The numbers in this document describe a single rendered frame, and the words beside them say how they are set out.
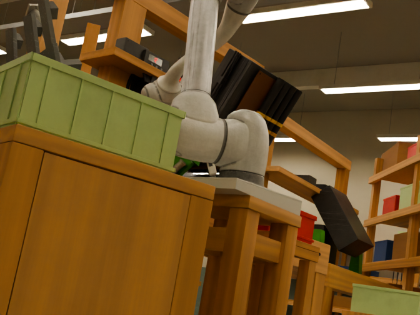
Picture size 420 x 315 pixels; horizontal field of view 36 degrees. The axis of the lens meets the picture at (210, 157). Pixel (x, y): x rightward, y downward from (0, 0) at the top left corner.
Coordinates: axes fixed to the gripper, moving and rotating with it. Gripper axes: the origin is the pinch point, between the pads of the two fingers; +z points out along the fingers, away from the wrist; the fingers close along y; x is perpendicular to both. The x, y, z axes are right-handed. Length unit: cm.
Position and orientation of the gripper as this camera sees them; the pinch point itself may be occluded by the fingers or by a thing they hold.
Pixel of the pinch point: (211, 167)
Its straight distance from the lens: 267.3
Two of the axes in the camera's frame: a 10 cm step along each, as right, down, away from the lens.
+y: 1.6, 2.6, 9.5
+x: -9.6, 2.7, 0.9
